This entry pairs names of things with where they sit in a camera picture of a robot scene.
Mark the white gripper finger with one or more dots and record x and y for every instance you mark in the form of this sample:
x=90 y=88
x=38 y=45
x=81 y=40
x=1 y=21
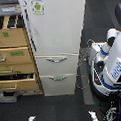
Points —
x=31 y=118
x=93 y=116

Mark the white fridge door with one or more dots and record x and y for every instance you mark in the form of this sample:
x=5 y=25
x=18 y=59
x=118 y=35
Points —
x=58 y=29

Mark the wooden drawer cabinet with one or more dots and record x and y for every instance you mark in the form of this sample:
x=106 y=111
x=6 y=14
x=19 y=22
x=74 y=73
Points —
x=18 y=71

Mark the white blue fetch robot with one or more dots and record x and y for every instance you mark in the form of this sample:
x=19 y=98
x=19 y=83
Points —
x=105 y=62

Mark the white refrigerator body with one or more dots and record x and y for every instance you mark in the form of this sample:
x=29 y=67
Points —
x=48 y=69

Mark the green android sticker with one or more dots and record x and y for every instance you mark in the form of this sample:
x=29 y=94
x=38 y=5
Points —
x=38 y=6

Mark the grey box on cabinet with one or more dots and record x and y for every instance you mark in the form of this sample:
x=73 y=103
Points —
x=10 y=9

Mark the lower fridge drawer handle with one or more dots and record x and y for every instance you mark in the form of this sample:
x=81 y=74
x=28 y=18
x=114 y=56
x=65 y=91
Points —
x=57 y=78

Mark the fridge drawer handle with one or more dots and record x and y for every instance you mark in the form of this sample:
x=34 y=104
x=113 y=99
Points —
x=56 y=60
x=57 y=78

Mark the upper fridge drawer handle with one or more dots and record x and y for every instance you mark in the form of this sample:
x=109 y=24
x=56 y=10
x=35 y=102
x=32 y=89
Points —
x=56 y=60

